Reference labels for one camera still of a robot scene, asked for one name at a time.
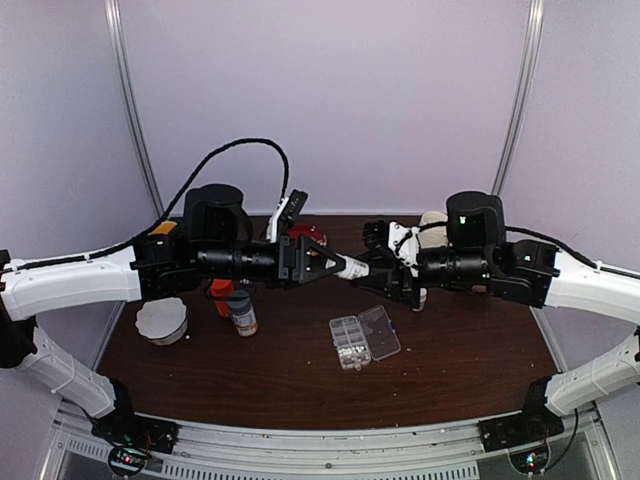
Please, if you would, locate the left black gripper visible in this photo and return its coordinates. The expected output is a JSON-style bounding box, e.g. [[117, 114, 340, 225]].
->
[[195, 232, 347, 291]]

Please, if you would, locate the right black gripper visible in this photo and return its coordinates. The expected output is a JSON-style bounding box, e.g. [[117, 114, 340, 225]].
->
[[349, 246, 493, 310]]

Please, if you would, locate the white pill bottle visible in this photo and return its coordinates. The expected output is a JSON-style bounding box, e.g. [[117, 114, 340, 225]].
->
[[335, 255, 370, 281], [411, 287, 428, 312]]

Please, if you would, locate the white pill bottle front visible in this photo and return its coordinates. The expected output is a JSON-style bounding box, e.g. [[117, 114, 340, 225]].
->
[[411, 287, 428, 312]]

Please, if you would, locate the clear plastic pill organizer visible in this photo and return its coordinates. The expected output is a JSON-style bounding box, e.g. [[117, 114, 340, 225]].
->
[[328, 305, 401, 370]]

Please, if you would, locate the grey lid pill bottle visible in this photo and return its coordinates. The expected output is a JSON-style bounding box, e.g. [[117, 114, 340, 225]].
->
[[227, 290, 258, 337]]

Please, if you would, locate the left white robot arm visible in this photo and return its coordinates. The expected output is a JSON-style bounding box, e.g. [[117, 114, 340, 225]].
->
[[1, 184, 349, 444]]

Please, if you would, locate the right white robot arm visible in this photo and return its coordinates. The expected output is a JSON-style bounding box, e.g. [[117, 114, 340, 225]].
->
[[340, 191, 639, 324]]

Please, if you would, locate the red floral plate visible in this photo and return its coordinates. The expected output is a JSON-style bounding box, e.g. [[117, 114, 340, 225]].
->
[[288, 225, 328, 247]]

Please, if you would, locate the cream textured mug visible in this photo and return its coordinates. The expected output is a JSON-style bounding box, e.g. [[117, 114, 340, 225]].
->
[[418, 211, 449, 249]]

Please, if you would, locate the orange pill bottle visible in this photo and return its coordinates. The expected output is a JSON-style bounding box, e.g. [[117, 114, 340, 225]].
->
[[208, 279, 235, 318]]

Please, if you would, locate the yellow interior floral mug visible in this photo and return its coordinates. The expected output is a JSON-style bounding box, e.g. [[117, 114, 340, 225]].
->
[[150, 221, 177, 235]]

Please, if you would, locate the white scalloped bowl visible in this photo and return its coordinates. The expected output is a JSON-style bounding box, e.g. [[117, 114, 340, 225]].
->
[[135, 297, 188, 346]]

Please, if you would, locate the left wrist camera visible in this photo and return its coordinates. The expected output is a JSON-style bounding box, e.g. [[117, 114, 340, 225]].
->
[[265, 189, 308, 243]]

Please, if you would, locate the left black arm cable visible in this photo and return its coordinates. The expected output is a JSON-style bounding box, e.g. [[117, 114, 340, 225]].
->
[[0, 137, 292, 274]]

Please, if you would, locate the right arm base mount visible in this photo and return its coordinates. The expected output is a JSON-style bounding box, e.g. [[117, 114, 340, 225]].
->
[[478, 376, 564, 452]]

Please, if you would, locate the front aluminium rail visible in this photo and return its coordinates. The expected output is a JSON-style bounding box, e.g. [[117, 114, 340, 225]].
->
[[35, 410, 622, 479]]

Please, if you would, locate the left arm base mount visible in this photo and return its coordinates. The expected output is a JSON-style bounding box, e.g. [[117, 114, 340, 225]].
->
[[90, 379, 179, 454]]

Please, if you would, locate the right aluminium frame post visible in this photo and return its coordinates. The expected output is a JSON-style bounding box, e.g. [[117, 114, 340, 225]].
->
[[491, 0, 545, 197]]

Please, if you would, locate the aluminium frame post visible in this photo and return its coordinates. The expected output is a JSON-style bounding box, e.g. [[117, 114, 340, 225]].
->
[[104, 0, 164, 217], [491, 0, 545, 197]]

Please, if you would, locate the left aluminium frame post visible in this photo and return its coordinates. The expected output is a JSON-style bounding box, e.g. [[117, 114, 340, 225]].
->
[[104, 0, 164, 217]]

